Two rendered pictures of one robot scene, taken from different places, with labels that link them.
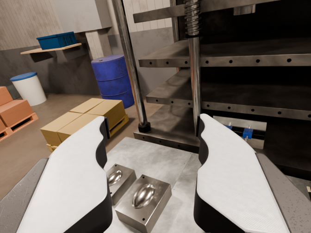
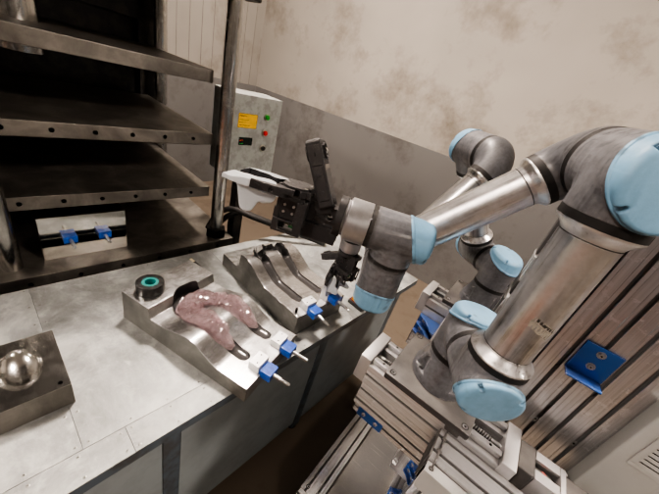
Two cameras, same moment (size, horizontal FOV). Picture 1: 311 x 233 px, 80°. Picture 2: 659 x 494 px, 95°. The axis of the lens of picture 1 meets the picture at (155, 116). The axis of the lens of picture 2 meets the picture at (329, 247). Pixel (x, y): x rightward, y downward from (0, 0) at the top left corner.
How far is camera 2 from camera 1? 52 cm
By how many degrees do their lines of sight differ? 77
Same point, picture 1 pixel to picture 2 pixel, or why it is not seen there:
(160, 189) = (42, 344)
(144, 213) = (52, 378)
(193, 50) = not seen: outside the picture
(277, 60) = (120, 133)
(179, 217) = (97, 355)
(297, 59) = (141, 134)
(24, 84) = not seen: outside the picture
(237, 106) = (77, 197)
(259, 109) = (111, 195)
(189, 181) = (66, 320)
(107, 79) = not seen: outside the picture
